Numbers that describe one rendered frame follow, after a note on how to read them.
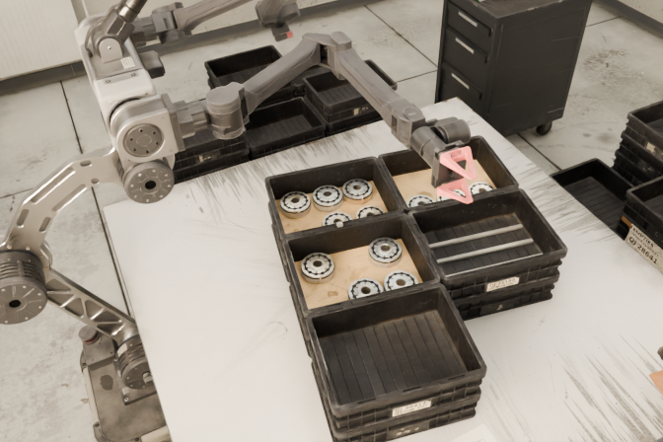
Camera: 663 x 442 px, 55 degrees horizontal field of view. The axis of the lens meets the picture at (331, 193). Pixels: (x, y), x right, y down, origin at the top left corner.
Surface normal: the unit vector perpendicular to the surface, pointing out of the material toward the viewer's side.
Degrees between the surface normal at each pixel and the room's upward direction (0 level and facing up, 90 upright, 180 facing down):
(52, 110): 0
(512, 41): 90
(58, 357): 0
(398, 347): 0
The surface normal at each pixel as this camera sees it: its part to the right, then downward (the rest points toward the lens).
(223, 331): -0.04, -0.74
